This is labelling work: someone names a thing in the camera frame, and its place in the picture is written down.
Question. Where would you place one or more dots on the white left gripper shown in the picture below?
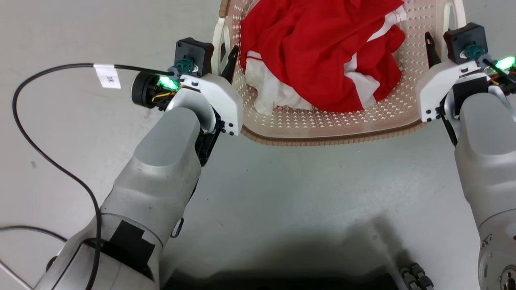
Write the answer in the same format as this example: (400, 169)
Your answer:
(223, 100)

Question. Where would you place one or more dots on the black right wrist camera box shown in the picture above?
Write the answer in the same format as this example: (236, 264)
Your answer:
(463, 38)

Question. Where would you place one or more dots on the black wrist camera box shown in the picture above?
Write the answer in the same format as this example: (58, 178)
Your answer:
(195, 52)
(463, 38)

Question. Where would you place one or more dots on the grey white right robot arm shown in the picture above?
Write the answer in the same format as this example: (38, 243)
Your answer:
(487, 161)

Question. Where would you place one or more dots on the red and white garment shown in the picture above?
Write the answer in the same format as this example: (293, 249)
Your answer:
(314, 48)

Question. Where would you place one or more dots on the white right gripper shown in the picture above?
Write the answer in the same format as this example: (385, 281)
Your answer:
(433, 88)

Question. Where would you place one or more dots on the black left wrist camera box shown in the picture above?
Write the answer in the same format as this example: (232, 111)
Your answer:
(195, 52)

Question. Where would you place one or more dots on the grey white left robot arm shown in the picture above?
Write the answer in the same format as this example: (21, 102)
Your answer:
(161, 161)

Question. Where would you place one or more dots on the beige perforated plastic laundry basket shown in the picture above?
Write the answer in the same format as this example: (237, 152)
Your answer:
(322, 125)

